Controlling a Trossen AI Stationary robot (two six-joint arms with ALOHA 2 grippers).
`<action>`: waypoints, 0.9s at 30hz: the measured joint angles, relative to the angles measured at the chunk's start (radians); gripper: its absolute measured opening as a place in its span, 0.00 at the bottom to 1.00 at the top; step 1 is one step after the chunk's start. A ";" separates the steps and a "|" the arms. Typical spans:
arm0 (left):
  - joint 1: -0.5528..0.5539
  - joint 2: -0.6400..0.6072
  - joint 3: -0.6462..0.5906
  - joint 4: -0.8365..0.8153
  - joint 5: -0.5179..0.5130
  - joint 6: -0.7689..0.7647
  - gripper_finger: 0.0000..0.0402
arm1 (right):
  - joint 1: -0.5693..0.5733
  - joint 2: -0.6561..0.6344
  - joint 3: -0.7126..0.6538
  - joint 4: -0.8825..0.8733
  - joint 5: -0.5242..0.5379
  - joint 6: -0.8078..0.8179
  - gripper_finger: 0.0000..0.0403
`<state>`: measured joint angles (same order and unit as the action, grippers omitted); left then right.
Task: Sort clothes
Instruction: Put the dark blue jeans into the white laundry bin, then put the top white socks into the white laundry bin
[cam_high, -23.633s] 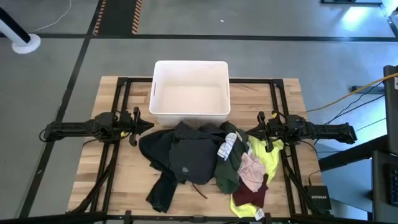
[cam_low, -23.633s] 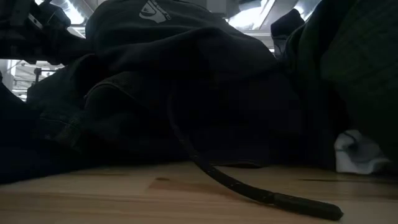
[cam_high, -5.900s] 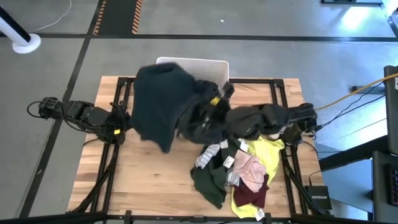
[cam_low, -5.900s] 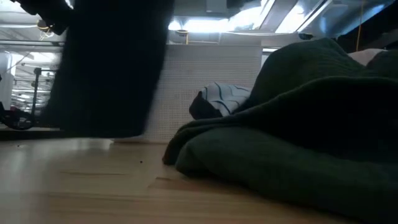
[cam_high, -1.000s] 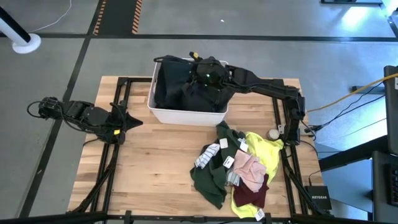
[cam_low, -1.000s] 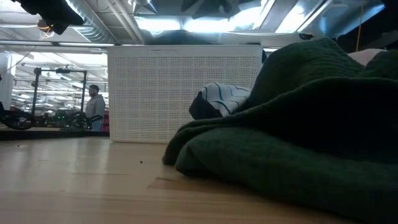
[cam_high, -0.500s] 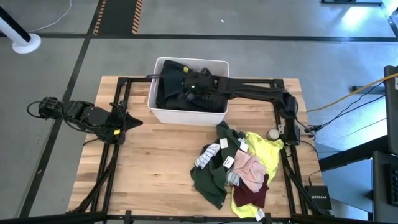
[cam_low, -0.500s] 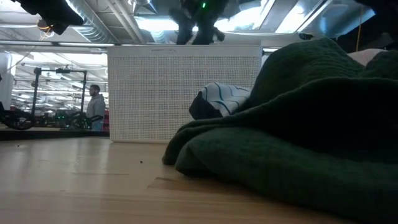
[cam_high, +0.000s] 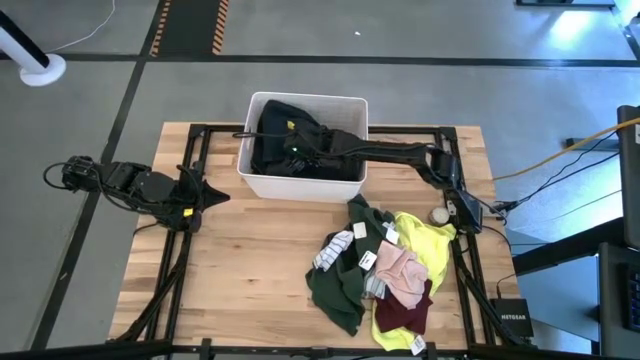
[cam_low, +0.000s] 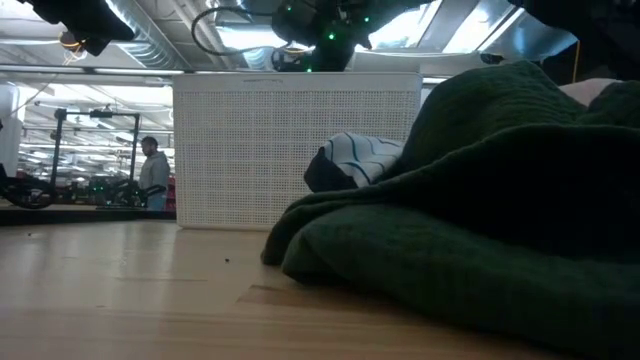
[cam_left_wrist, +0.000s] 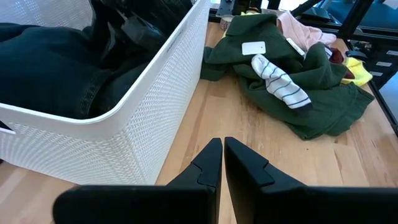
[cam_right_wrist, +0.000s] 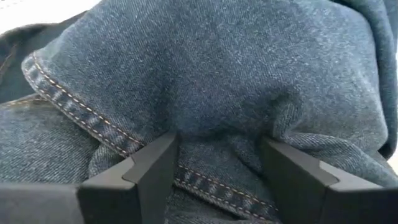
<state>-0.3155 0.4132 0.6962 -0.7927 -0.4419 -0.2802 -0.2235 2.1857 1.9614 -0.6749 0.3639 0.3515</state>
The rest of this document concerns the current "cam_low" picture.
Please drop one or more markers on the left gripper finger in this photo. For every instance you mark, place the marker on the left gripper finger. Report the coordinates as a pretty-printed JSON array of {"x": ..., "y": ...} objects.
[
  {"x": 107, "y": 17},
  {"x": 102, "y": 41}
]

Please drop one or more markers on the white striped cloth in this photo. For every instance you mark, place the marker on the white striped cloth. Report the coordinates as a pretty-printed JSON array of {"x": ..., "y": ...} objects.
[{"x": 360, "y": 155}]

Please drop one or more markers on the dark green garment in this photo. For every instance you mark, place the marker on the dark green garment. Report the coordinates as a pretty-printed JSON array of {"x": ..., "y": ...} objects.
[{"x": 450, "y": 240}]

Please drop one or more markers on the pale pink garment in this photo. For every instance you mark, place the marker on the pale pink garment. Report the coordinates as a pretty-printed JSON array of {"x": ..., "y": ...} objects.
[{"x": 585, "y": 90}]

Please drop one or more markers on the background black robot arm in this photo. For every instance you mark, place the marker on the background black robot arm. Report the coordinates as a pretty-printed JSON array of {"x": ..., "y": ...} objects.
[{"x": 125, "y": 195}]

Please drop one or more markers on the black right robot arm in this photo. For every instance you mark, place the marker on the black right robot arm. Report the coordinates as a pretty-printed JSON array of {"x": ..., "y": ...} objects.
[{"x": 395, "y": 10}]

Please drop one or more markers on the long ceiling light tube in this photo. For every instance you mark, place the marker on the long ceiling light tube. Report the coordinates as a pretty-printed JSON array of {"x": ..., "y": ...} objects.
[
  {"x": 125, "y": 71},
  {"x": 435, "y": 80}
]

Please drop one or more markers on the white pole with round base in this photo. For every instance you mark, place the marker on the white pole with round base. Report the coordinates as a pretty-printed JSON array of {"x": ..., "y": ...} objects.
[{"x": 10, "y": 130}]

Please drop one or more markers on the person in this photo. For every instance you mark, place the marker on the person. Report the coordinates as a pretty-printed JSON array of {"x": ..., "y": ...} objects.
[{"x": 154, "y": 175}]

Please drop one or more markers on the white woven plastic laundry basket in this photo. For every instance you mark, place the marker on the white woven plastic laundry basket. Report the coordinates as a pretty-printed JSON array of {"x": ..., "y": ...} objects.
[{"x": 240, "y": 150}]

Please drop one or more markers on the red storage bin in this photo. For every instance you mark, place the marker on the red storage bin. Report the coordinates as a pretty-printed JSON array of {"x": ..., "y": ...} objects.
[{"x": 171, "y": 195}]

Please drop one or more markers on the silver ventilation duct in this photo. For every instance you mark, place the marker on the silver ventilation duct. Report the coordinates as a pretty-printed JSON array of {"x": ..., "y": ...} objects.
[{"x": 150, "y": 45}]

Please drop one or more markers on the background black workstation frame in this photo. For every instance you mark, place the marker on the background black workstation frame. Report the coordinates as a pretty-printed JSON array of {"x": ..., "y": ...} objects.
[{"x": 58, "y": 150}]

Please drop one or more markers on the black aluminium rig frame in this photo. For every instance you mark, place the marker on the black aluminium rig frame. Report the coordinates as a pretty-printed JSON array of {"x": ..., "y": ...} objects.
[{"x": 75, "y": 216}]

